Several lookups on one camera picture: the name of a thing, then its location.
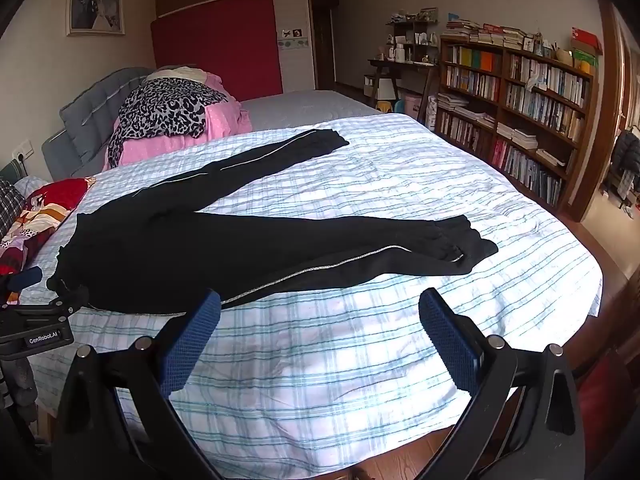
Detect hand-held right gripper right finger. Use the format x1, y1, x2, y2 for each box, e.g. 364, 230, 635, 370
415, 287, 587, 480

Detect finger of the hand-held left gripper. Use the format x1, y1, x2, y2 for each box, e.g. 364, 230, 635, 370
46, 285, 91, 318
6, 266, 44, 292

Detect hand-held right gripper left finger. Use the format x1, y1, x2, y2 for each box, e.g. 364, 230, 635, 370
50, 287, 223, 480

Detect black pants with silver stripe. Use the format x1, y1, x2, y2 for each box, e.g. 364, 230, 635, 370
46, 129, 499, 317

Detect red patterned quilt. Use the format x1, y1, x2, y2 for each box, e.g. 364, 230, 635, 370
0, 177, 96, 276

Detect dark plaid pillow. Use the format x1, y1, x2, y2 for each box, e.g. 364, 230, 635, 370
0, 177, 26, 238

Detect light blue pillow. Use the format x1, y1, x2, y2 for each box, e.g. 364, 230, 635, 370
15, 175, 51, 198

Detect white plaid blanket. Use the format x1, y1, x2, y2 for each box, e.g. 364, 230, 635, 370
25, 112, 603, 466

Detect grey padded headboard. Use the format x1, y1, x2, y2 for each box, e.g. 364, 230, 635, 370
41, 66, 158, 181

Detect leopard print cloth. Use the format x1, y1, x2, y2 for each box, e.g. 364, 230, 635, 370
107, 77, 236, 168

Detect pink folded blanket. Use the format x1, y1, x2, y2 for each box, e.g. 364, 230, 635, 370
102, 72, 253, 171

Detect wooden bookshelf with books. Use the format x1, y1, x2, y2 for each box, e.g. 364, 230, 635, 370
435, 35, 598, 211

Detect cream folded cloth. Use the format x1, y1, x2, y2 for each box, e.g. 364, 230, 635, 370
145, 66, 208, 83

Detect black hanging jacket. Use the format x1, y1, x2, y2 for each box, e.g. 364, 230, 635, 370
610, 130, 640, 201

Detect white box under desk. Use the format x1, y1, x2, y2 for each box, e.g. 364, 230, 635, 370
372, 77, 398, 101

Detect grey bed sheet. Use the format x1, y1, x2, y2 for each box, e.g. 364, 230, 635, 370
240, 90, 383, 133

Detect dark wooden desk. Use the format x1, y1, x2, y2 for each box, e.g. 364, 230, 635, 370
367, 57, 441, 111

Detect white wardrobe door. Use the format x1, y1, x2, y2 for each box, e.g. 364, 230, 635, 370
272, 0, 317, 95

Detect red wardrobe panel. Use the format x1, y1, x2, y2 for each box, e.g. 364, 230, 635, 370
151, 0, 279, 103

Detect small wooden desk shelf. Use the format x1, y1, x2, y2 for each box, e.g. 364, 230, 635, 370
385, 19, 440, 63

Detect stack of books atop bookshelf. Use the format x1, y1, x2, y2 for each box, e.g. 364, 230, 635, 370
442, 19, 528, 51

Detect dark wooden door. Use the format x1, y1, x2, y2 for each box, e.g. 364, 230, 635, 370
309, 0, 337, 92

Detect red cardboard box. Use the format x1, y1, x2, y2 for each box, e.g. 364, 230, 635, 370
570, 27, 603, 56

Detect wooden door frame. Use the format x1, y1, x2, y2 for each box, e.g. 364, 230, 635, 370
565, 2, 626, 223

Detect framed wall photo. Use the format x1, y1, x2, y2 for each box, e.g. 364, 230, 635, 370
66, 0, 126, 37

